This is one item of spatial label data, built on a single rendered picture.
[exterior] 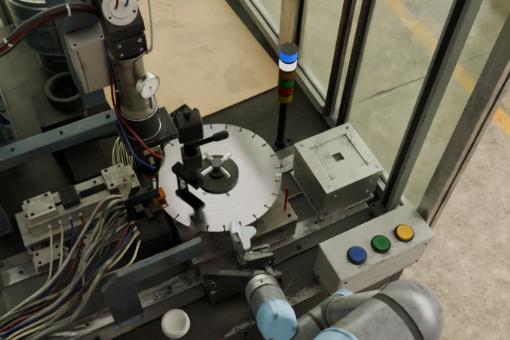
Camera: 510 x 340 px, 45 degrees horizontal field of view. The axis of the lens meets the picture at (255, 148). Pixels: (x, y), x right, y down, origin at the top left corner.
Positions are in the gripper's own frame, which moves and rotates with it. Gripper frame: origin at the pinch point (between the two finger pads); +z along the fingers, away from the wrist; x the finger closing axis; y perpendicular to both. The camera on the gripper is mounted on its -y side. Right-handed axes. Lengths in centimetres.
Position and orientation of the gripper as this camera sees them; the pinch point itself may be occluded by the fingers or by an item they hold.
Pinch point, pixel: (233, 247)
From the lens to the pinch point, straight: 154.5
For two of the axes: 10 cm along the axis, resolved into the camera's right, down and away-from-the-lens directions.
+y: 9.6, -2.0, 1.8
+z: -2.4, -3.2, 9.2
